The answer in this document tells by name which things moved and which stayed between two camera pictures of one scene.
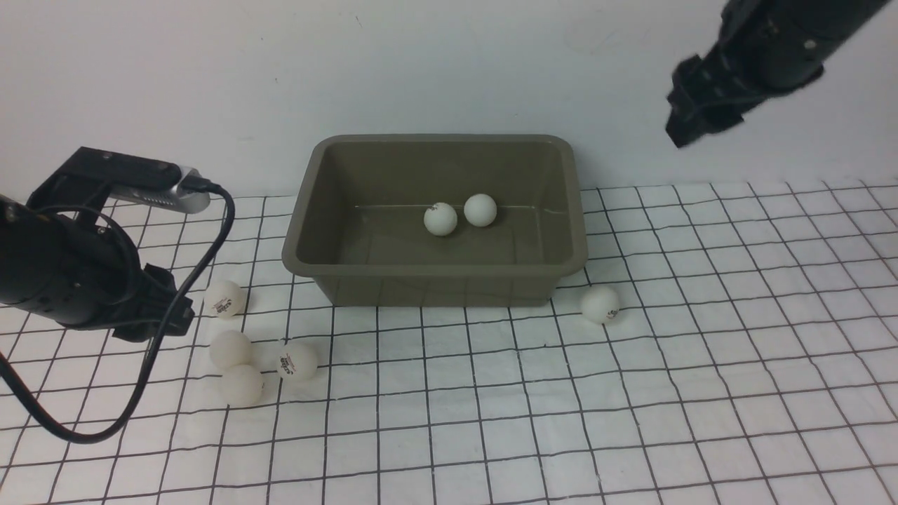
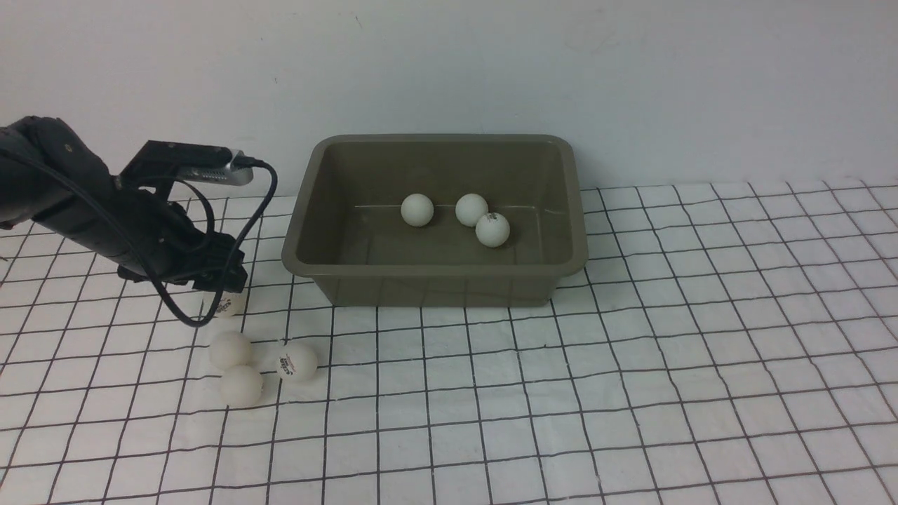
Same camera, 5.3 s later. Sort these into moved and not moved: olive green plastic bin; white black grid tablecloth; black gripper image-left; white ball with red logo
Moved: black gripper image-left
Not moved: white black grid tablecloth; olive green plastic bin; white ball with red logo
